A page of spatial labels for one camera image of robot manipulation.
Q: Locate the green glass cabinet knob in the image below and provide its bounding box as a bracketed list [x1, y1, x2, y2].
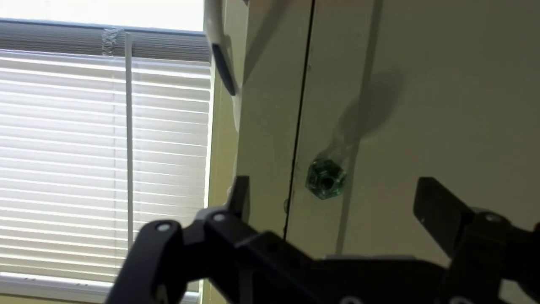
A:
[306, 147, 352, 202]

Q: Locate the cream cabinet door with knob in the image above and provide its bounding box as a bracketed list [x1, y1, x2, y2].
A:
[282, 0, 540, 304]

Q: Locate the white window blind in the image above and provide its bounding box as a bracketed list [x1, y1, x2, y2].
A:
[0, 18, 215, 283]

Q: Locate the small curved hook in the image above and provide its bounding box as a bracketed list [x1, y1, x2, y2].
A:
[203, 0, 244, 98]

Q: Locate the white framed window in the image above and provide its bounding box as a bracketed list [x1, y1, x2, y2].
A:
[0, 0, 220, 304]

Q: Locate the thin blind wand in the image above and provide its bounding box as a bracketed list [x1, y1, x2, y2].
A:
[124, 32, 137, 250]

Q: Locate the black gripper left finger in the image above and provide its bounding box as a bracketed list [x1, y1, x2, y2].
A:
[105, 174, 294, 304]

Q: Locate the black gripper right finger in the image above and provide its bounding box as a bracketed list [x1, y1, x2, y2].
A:
[412, 175, 540, 304]

